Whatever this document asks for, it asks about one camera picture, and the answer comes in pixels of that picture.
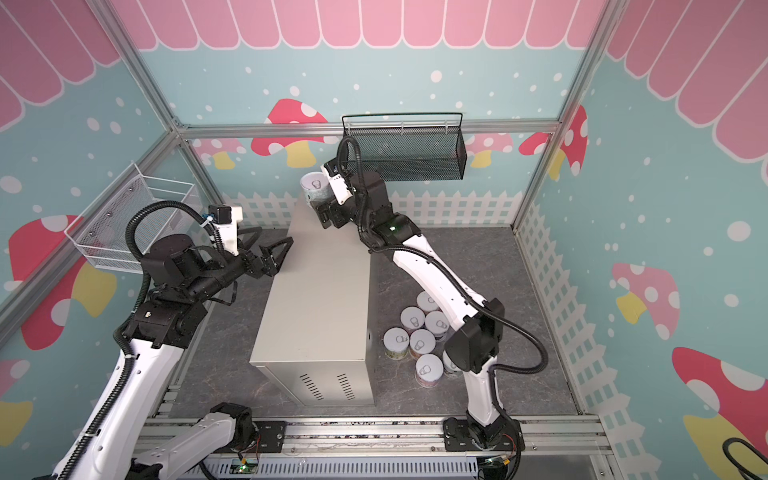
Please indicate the yellow label food can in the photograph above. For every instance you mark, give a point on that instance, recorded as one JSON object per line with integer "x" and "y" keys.
{"x": 426, "y": 303}

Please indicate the teal brown label can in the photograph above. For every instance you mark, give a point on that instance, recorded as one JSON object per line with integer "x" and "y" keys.
{"x": 438, "y": 324}

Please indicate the grey metal counter cabinet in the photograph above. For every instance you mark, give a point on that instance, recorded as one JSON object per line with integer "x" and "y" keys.
{"x": 316, "y": 339}

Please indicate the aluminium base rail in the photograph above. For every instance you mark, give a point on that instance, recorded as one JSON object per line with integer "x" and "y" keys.
{"x": 554, "y": 447}

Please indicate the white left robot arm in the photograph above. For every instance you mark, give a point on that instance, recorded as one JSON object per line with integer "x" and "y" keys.
{"x": 179, "y": 278}

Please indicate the red label food can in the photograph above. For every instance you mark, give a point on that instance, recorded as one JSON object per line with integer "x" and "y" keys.
{"x": 421, "y": 342}

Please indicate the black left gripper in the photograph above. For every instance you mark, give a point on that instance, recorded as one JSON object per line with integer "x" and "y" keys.
{"x": 269, "y": 266}

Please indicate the teal label floor can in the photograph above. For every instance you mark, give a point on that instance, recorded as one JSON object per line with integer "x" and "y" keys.
{"x": 451, "y": 370}

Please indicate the green label food can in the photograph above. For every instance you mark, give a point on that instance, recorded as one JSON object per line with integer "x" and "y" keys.
{"x": 396, "y": 342}

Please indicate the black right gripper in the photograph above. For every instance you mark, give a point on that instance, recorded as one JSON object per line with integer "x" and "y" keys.
{"x": 332, "y": 210}

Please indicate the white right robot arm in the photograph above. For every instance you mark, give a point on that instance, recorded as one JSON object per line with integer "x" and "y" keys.
{"x": 477, "y": 323}

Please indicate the white lid can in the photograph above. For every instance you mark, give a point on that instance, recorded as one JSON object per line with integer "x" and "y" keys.
{"x": 412, "y": 318}

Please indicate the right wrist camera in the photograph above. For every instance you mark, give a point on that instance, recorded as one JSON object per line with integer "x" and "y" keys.
{"x": 340, "y": 187}

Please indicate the black mesh wall basket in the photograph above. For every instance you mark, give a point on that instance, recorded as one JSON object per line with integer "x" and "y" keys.
{"x": 421, "y": 146}

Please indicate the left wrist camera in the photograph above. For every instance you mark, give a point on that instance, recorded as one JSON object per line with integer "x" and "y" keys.
{"x": 226, "y": 218}

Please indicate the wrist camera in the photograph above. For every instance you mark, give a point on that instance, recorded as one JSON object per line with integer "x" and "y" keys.
{"x": 226, "y": 218}
{"x": 340, "y": 187}

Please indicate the teal label food can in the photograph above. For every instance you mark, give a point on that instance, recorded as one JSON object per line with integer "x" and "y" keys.
{"x": 316, "y": 188}

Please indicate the pink label food can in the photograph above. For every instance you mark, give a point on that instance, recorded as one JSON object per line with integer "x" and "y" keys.
{"x": 428, "y": 370}

